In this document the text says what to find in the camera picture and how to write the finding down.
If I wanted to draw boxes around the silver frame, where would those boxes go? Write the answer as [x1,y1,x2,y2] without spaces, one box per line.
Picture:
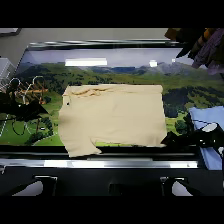
[0,156,202,197]

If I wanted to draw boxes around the light blue garment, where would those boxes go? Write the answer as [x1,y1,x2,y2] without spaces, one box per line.
[188,106,224,171]

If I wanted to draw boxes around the black cable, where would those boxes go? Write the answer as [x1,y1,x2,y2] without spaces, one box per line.
[11,114,29,136]

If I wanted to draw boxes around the cream pants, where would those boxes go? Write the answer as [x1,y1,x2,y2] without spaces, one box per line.
[57,83,168,158]

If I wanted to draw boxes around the heap of clothes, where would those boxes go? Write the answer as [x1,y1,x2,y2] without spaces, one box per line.
[164,27,224,76]

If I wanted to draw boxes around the brown clothes hanger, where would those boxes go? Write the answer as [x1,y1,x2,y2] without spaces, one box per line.
[14,75,50,105]

